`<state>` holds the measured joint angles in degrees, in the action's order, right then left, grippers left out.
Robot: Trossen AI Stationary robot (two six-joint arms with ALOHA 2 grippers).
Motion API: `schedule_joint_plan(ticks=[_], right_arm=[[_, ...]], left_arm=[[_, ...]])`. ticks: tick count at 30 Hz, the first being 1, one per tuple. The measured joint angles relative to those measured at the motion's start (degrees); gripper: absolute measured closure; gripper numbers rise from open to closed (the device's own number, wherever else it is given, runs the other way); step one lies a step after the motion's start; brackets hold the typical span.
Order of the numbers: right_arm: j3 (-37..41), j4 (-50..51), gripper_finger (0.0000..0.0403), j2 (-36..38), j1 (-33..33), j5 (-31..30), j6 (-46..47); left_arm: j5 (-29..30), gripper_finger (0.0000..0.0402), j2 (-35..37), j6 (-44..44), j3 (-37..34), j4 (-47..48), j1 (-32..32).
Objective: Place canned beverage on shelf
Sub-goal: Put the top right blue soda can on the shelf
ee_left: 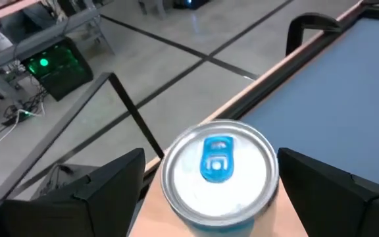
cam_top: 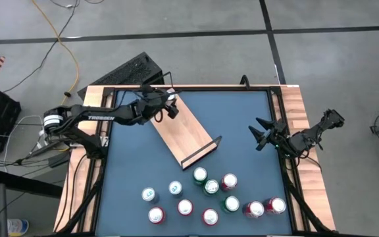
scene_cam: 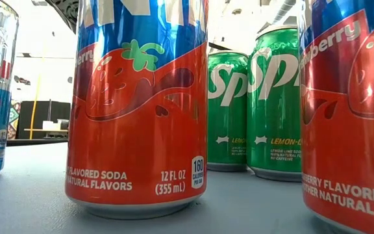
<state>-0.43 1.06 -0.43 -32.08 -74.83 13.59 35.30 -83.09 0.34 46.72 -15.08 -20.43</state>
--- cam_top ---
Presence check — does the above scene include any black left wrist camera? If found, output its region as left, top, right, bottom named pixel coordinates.
left=165, top=102, right=180, bottom=120

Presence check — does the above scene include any white labelled bottle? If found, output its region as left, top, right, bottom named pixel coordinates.
left=7, top=218, right=30, bottom=237

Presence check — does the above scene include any red Fanta strawberry can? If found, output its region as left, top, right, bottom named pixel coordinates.
left=241, top=200, right=265, bottom=219
left=263, top=196, right=288, bottom=215
left=201, top=207, right=220, bottom=227
left=147, top=206, right=166, bottom=225
left=220, top=172, right=239, bottom=193
left=176, top=198, right=195, bottom=217

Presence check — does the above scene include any black floor bar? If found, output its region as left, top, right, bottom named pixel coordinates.
left=0, top=168, right=64, bottom=199

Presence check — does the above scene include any black floor cable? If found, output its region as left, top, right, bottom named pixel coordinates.
left=2, top=0, right=107, bottom=93

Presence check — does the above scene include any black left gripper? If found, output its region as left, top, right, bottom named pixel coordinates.
left=133, top=88, right=181, bottom=125

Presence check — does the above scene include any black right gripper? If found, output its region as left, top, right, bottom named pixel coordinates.
left=248, top=117, right=305, bottom=158

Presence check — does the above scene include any wooden shelf with black frame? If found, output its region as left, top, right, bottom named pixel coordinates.
left=141, top=71, right=223, bottom=171

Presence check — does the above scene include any black curved handle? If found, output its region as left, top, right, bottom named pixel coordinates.
left=240, top=74, right=252, bottom=90

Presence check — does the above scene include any yellow cable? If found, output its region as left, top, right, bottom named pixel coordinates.
left=31, top=0, right=80, bottom=97

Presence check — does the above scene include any green Sprite can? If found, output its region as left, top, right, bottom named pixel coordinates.
left=191, top=166, right=209, bottom=186
left=221, top=195, right=241, bottom=214
left=203, top=178, right=220, bottom=197

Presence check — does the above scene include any black plastic crate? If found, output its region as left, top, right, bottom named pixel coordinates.
left=0, top=84, right=22, bottom=156

